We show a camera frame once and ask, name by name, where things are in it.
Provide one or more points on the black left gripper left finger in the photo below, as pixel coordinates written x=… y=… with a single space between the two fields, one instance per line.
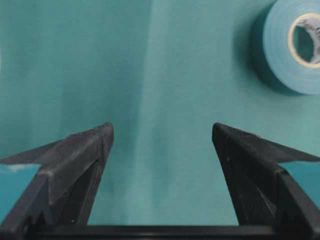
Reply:
x=64 y=180

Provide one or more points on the teal green tape roll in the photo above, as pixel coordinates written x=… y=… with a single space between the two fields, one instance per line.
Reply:
x=285 y=46

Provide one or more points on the green table cloth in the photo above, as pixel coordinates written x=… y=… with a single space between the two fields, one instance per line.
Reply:
x=162 y=72

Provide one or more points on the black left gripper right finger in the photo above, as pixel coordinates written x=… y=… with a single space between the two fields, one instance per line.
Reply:
x=262 y=179

